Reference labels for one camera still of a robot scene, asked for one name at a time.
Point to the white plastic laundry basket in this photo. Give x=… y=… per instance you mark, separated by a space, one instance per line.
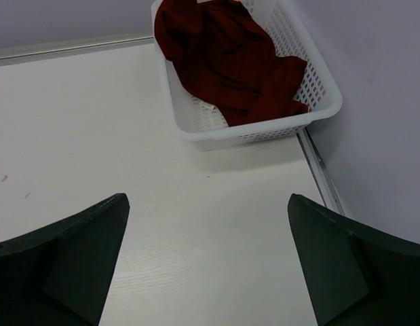
x=205 y=127

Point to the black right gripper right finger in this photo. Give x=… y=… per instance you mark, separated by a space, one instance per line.
x=355 y=274

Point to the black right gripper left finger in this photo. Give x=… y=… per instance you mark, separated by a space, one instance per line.
x=60 y=274

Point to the dark red t shirt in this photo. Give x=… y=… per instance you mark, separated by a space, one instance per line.
x=223 y=57

